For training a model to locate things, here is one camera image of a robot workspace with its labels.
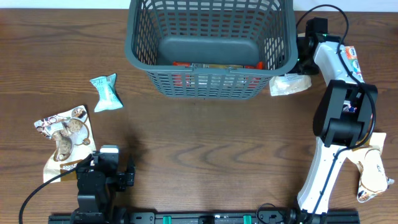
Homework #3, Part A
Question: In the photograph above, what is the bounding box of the cream brown snack bag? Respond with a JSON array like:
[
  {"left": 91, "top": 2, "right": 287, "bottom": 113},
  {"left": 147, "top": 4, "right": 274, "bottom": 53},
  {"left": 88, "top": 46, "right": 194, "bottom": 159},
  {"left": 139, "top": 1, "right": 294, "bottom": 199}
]
[{"left": 346, "top": 133, "right": 394, "bottom": 203}]

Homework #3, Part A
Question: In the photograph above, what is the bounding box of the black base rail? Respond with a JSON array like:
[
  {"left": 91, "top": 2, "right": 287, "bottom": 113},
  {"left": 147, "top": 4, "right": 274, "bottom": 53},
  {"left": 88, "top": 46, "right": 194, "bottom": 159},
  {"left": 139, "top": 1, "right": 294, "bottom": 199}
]
[{"left": 48, "top": 210, "right": 361, "bottom": 224}]

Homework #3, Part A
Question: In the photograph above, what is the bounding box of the grey plastic mesh basket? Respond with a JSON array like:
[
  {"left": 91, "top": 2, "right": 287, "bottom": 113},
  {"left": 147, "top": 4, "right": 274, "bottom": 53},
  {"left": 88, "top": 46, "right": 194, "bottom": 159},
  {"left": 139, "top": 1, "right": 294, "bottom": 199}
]
[{"left": 124, "top": 0, "right": 298, "bottom": 99}]

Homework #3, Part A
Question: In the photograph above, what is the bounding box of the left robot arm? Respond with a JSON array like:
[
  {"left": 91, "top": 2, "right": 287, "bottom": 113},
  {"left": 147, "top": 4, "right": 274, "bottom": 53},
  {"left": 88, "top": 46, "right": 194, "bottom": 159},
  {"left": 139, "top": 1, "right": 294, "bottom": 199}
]
[{"left": 70, "top": 145, "right": 136, "bottom": 223}]

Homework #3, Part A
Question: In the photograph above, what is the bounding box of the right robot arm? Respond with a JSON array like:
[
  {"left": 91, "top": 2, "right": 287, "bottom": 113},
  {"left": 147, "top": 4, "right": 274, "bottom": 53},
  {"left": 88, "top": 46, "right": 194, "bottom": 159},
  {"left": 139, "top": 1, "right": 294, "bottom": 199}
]
[{"left": 283, "top": 17, "right": 377, "bottom": 223}]

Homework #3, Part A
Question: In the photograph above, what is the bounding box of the cookie snack bag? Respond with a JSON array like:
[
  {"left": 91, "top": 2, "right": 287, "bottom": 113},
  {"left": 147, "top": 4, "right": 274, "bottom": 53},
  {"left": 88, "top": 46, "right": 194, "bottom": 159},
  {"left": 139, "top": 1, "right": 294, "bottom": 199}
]
[{"left": 34, "top": 105, "right": 96, "bottom": 182}]

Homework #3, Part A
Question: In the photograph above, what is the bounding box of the orange brown snack bar pack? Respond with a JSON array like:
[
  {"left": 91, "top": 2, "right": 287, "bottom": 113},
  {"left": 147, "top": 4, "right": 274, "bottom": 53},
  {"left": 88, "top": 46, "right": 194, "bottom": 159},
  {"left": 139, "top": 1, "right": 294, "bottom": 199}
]
[{"left": 172, "top": 62, "right": 265, "bottom": 86}]

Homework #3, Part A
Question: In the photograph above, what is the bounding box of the beige paper pouch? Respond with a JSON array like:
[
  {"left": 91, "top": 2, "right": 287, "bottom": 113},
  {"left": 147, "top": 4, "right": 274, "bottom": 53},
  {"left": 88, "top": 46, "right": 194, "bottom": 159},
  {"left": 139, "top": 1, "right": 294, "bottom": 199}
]
[{"left": 269, "top": 73, "right": 312, "bottom": 96}]

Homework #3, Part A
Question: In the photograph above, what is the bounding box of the teal wipes packet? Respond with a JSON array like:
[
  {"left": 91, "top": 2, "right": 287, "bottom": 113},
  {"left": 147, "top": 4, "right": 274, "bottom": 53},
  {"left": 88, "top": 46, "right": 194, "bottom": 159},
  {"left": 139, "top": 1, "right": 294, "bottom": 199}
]
[{"left": 90, "top": 73, "right": 123, "bottom": 113}]

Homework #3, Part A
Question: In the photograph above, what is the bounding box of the Kleenex tissue multipack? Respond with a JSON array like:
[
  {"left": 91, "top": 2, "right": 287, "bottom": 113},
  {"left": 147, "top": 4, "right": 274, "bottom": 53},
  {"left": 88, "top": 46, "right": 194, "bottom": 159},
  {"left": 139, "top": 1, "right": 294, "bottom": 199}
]
[{"left": 339, "top": 45, "right": 369, "bottom": 113}]

